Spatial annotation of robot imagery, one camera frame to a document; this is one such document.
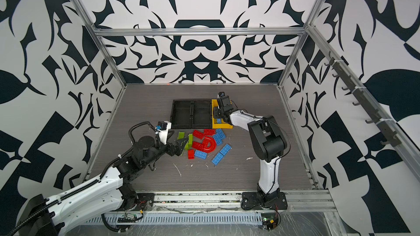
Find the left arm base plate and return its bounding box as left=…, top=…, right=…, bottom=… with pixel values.
left=120, top=193, right=155, bottom=211

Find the wall hook rack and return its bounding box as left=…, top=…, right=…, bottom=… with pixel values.
left=326, top=57, right=402, bottom=147

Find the red lego brick top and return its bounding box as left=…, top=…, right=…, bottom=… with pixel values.
left=203, top=129, right=216, bottom=135

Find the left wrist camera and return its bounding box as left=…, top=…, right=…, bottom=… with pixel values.
left=156, top=121, right=172, bottom=145

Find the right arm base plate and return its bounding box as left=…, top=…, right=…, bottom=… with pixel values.
left=241, top=190, right=288, bottom=210

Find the blue lego long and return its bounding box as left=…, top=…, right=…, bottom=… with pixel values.
left=212, top=153, right=224, bottom=166

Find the black bin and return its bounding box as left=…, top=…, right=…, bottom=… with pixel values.
left=170, top=99, right=193, bottom=130
left=191, top=99, right=212, bottom=129

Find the green flat lego plate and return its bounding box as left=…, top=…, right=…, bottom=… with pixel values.
left=177, top=132, right=185, bottom=140

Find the red arch lego piece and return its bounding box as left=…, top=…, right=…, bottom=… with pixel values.
left=192, top=136, right=217, bottom=153

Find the small red lego brick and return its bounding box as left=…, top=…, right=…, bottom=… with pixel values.
left=188, top=149, right=195, bottom=160

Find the left black bin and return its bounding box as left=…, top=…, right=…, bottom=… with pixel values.
left=170, top=99, right=193, bottom=130

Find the red lego brick left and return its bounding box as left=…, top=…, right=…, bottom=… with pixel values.
left=192, top=130, right=205, bottom=140

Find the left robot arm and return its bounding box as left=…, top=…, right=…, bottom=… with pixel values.
left=9, top=121, right=189, bottom=236

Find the middle black bin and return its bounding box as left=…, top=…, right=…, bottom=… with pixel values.
left=191, top=99, right=212, bottom=129

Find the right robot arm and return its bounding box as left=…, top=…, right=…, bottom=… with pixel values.
left=213, top=92, right=290, bottom=210

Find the yellow bin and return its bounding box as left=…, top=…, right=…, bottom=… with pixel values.
left=212, top=99, right=233, bottom=129

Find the green lego brick right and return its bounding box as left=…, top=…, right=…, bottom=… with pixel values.
left=184, top=134, right=194, bottom=150

